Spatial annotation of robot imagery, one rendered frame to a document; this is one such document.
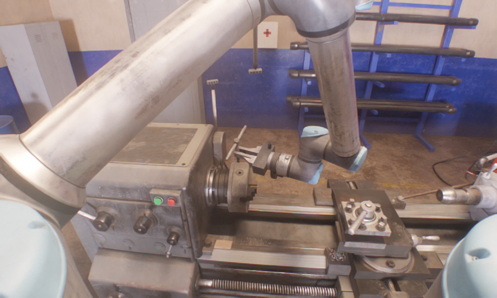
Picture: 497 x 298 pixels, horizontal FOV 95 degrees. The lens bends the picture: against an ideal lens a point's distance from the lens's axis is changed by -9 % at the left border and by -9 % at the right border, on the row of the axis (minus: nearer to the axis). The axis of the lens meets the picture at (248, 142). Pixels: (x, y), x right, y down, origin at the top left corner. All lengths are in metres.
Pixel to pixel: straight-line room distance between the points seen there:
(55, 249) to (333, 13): 0.49
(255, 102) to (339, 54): 3.74
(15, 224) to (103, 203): 0.96
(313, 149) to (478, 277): 0.72
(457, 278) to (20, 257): 0.35
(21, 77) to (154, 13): 2.05
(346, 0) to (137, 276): 1.33
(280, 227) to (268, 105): 2.93
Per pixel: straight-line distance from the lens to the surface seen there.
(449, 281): 0.29
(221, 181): 1.22
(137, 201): 1.14
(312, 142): 0.90
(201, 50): 0.43
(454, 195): 1.54
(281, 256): 1.31
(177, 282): 1.33
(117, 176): 1.14
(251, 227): 1.59
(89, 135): 0.39
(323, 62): 0.56
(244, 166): 1.21
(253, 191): 1.22
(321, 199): 1.60
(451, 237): 1.94
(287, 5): 0.50
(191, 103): 4.42
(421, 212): 1.80
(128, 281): 1.42
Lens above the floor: 1.89
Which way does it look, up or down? 29 degrees down
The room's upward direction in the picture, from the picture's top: straight up
